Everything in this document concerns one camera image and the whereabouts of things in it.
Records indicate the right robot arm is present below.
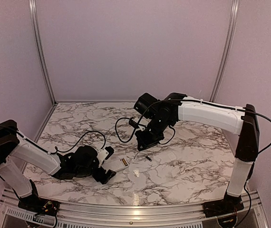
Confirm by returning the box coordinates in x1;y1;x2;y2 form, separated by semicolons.
134;93;260;213

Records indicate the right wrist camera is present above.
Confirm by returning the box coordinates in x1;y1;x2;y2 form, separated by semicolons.
128;118;145;131

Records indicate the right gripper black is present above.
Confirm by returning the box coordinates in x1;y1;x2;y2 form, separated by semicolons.
135;115;172;151

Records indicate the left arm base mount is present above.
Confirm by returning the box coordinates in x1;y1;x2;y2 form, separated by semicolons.
18;196;60;216

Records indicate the right aluminium frame post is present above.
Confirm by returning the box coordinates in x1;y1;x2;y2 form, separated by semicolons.
209;0;240;102

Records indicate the aluminium frame post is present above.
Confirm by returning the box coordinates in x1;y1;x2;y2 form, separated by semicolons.
29;0;57;106
209;0;240;102

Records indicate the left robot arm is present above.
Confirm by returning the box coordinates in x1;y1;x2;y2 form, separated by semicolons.
0;120;116;211

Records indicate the front aluminium rail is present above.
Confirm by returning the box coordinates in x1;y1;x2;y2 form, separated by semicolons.
0;187;269;228

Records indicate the left camera cable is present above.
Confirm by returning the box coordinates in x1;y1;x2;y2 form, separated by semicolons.
53;131;106;154

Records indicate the right camera cable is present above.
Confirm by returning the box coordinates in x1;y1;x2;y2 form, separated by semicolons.
115;99;186;143

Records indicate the camera cable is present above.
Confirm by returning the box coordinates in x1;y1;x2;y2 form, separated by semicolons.
53;131;106;154
115;99;186;143

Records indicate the white battery cover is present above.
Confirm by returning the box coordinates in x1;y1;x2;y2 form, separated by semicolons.
167;152;176;161

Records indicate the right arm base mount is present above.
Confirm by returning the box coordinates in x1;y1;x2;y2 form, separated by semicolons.
203;197;244;218

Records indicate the white remote control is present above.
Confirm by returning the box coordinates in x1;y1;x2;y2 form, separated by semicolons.
102;159;129;172

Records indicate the left aluminium frame post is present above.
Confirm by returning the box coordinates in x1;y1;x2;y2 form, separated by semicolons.
29;0;57;106

